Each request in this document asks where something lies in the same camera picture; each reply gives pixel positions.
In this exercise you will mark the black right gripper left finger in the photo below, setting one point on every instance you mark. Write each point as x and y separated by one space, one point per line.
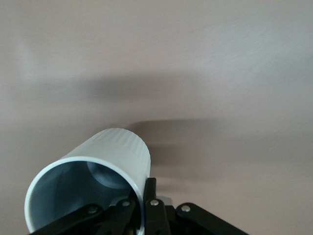
93 218

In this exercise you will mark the white ribbed ceramic mug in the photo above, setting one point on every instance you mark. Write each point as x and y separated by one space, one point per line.
117 151

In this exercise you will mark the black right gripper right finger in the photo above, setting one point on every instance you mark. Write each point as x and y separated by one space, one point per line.
171 218

